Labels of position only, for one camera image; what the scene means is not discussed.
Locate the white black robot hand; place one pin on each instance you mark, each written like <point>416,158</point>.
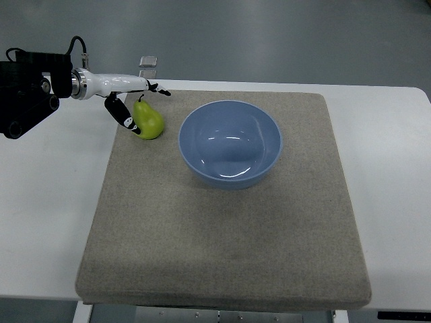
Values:
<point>86,84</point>

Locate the green pear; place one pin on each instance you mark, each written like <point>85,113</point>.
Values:
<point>149,122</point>

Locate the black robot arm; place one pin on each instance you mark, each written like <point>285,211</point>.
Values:
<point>31,86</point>

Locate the blue ceramic bowl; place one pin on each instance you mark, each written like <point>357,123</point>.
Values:
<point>229,144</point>

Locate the lower silver floor plate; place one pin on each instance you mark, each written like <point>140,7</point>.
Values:
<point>148,73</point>

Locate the grey felt mat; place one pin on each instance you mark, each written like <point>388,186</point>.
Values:
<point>162,237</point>

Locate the black table control panel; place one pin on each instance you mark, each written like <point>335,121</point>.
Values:
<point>405,316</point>

